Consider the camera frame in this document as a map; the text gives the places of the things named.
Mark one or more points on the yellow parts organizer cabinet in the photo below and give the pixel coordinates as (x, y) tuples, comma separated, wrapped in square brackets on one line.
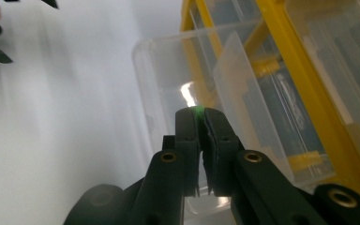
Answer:
[(309, 81)]

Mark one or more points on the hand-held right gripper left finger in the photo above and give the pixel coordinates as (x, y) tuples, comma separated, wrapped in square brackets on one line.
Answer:
[(189, 140)]

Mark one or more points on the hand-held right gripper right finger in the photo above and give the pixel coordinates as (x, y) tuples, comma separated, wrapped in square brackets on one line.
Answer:
[(220, 150)]

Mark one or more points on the clear plastic organizer drawer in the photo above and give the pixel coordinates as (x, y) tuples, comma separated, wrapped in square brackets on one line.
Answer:
[(168, 68)]

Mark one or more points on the set of clear cabinet drawers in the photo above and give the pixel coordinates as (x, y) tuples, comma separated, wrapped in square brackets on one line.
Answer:
[(340, 62)]

